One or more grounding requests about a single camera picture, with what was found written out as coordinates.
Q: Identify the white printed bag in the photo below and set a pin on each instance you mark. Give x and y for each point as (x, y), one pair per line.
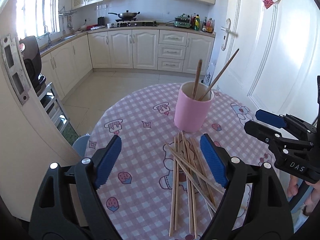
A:
(209, 75)

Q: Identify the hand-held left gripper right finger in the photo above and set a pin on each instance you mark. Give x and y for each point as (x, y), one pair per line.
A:
(213, 165)

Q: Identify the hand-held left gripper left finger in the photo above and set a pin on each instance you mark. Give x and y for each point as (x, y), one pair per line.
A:
(107, 162)

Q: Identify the hanging metal ladle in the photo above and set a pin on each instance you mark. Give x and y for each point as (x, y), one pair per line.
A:
(70, 23)

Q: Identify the pink checked tablecloth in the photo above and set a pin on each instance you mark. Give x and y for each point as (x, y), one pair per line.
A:
(140, 130)

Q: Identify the wall utensil rail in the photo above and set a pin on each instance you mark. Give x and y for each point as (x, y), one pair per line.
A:
(67, 12)

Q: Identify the person's right hand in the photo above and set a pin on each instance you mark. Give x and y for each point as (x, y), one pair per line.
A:
(312, 197)

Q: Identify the white door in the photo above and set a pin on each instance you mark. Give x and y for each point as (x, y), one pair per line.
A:
(275, 55)

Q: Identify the red sauce bottle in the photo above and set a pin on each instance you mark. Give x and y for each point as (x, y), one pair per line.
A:
(209, 26)

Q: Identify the gas stove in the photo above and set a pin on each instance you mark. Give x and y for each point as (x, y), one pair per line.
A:
(135, 24)

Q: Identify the dark sauce bottle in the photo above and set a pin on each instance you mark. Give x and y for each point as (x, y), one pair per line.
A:
(204, 26)

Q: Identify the metal wok with lid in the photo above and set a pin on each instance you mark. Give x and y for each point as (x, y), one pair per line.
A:
(127, 15)

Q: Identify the light brown chopstick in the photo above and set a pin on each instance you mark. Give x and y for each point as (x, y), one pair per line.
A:
(220, 73)

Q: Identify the metal door strike plate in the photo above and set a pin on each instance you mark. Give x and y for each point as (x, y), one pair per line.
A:
(15, 80)

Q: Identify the black kettle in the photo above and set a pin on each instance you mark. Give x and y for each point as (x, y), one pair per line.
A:
(101, 21)

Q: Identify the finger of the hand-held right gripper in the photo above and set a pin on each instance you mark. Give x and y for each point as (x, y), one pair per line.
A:
(270, 118)
(260, 130)

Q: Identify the hanging metal spatula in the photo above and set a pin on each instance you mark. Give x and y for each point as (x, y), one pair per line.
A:
(64, 28)

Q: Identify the pink cup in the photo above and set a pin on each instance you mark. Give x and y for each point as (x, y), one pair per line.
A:
(190, 115)

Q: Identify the bunch of wooden chopsticks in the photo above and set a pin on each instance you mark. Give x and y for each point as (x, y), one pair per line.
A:
(176, 192)

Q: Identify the green electric grill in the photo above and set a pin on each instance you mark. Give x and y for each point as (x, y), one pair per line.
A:
(182, 22)

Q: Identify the white metal rack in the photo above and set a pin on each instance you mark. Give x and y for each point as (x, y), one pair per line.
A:
(53, 110)

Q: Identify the cream kitchen base cabinets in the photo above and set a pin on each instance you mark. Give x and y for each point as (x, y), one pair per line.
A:
(145, 47)

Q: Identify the red flat container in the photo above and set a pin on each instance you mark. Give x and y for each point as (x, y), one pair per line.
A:
(92, 26)

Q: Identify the green dish soap bottle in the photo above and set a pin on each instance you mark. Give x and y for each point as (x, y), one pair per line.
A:
(197, 23)

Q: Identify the kitchen window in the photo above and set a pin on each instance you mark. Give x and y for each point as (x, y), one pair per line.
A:
(45, 5)

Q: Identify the grey blue stool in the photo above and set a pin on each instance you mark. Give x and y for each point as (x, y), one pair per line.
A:
(80, 145)

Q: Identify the metal faucet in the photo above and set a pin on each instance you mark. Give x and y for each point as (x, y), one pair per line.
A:
(48, 36)

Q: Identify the kitchen sink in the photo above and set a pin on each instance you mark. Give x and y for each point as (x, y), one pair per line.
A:
(66, 38)

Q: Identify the dark brown chopstick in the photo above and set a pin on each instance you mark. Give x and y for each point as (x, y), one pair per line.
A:
(197, 80)

